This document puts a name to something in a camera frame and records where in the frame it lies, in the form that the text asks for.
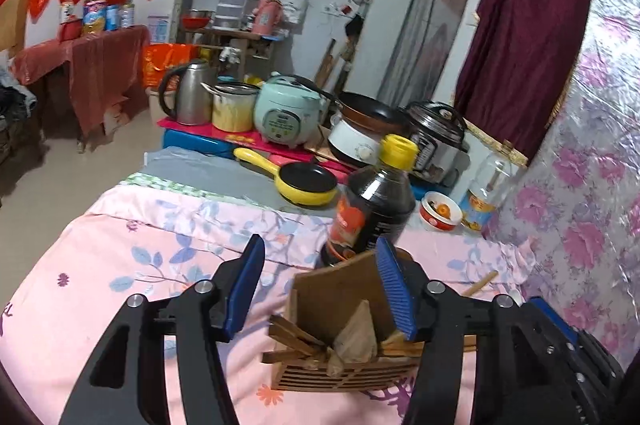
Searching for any wooden utensil holder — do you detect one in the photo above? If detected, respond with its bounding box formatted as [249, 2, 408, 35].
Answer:
[271, 251, 419, 393]

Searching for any red white bowl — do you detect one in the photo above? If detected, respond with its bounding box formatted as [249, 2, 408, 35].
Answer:
[419, 191, 462, 232]

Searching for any dark soy sauce bottle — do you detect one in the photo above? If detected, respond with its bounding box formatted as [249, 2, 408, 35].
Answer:
[317, 134, 418, 268]

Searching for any pink deer tablecloth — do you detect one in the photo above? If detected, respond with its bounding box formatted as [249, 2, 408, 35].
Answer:
[0, 174, 542, 425]

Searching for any clear oil bottle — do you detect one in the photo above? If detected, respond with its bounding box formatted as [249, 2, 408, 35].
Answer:
[459, 140, 516, 232]

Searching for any silver pressure cooker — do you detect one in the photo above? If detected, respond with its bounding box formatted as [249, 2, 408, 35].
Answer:
[405, 101, 468, 186]

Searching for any yellow small frying pan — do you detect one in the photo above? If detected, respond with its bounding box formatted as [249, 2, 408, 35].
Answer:
[233, 148, 338, 208]

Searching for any white electric hotplate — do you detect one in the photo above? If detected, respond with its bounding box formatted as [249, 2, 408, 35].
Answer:
[328, 113, 395, 166]

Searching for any brown frying pan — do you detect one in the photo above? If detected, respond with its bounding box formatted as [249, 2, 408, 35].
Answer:
[294, 75, 409, 136]

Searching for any mint green rice cooker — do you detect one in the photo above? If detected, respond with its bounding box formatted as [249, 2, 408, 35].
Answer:
[254, 74, 329, 148]

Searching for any cream enamel pot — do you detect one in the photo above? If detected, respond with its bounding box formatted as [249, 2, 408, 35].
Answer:
[202, 82, 260, 133]

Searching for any steel electric kettle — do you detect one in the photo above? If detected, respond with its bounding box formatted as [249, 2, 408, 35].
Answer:
[157, 60, 215, 126]

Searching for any red covered side table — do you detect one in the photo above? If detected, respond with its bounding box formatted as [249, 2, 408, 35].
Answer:
[11, 26, 150, 152]

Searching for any pink thermos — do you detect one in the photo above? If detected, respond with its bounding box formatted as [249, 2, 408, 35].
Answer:
[252, 0, 282, 36]

